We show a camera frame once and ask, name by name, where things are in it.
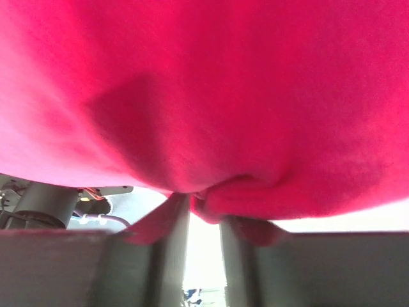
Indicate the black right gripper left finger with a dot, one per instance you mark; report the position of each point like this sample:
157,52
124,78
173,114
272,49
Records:
139,267

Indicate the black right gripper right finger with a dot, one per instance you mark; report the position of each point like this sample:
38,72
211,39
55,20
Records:
268,266

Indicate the magenta t-shirt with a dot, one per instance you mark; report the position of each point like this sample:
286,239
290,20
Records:
265,109

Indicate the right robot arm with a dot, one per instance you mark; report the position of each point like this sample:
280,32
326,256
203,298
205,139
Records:
40,207

